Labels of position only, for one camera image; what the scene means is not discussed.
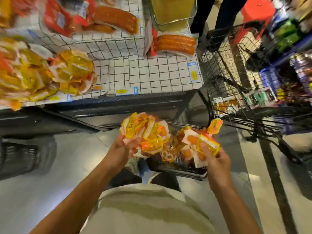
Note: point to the person's left hand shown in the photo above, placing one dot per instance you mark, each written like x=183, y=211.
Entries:
x=119, y=153

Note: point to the person's right hand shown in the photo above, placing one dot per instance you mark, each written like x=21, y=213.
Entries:
x=217, y=170

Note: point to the black shopping basket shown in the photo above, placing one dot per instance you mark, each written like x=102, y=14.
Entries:
x=180, y=165

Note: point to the tiled white display table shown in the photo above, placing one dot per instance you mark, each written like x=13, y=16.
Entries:
x=146, y=75

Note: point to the stack of black baskets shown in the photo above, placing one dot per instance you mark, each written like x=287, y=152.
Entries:
x=24, y=158

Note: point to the pile of small snack packets tier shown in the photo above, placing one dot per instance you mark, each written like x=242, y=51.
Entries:
x=44, y=75

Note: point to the long orange sausage pack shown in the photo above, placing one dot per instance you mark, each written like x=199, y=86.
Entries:
x=175, y=43

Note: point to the red label brown sausage pack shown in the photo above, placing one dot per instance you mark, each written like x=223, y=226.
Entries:
x=114, y=18

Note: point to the person's right forearm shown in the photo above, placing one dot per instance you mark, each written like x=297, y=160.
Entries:
x=236, y=212

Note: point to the person's left forearm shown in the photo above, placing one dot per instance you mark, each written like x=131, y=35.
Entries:
x=73, y=204

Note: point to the person's left shoe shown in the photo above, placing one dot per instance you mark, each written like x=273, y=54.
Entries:
x=135, y=167

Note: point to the black shorts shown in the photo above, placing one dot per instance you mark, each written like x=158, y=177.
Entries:
x=122, y=178

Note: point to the blue yellow price label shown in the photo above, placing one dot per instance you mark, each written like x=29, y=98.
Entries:
x=126, y=90
x=193, y=71

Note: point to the blue goods rack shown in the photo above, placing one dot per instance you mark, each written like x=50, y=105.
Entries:
x=292, y=70

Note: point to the yellow bin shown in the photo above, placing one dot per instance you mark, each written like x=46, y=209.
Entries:
x=173, y=9

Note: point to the red stool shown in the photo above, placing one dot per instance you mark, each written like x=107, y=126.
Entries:
x=258, y=12

